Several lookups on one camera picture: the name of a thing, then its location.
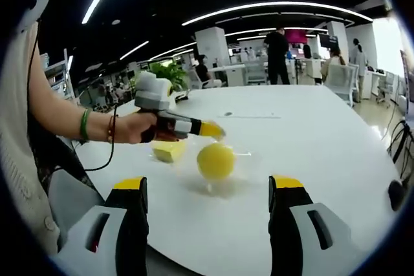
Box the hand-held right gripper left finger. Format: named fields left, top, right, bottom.
left=57, top=175, right=149, bottom=276

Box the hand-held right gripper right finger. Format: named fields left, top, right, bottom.
left=268, top=175, right=360, bottom=276

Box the yellow rectangular silicone block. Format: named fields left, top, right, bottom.
left=151, top=140, right=189, bottom=164

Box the yellow round silicone block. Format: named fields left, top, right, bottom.
left=196, top=143, right=237, bottom=182

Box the person's left hand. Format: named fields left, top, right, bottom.
left=116, top=111, right=159, bottom=145

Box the green potted plant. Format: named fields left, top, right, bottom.
left=149, top=61, right=190, bottom=93

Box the yellow round packaged sponge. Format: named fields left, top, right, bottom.
left=176, top=136, right=254, bottom=193

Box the dark lace garment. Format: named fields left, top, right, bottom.
left=27, top=120, right=98, bottom=200

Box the black round object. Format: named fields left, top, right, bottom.
left=387, top=179, right=407, bottom=212

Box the person's beige top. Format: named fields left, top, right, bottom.
left=0, top=23, right=63, bottom=256

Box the curved ceiling light strip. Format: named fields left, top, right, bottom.
left=180, top=1, right=375, bottom=27

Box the white office chair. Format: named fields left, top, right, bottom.
left=376, top=71, right=398, bottom=108
left=325, top=63, right=360, bottom=108

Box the small black monitor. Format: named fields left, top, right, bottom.
left=318, top=34, right=340, bottom=48

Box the red string bracelet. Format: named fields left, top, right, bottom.
left=107, top=114, right=117, bottom=144

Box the black cable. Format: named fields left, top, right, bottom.
left=71, top=103, right=119, bottom=173

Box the green bracelet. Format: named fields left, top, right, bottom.
left=80, top=108, right=91, bottom=143

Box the pink wall screen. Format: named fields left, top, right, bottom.
left=285, top=28, right=307, bottom=45

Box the bundle of black cables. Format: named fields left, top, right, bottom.
left=386, top=118, right=414, bottom=180

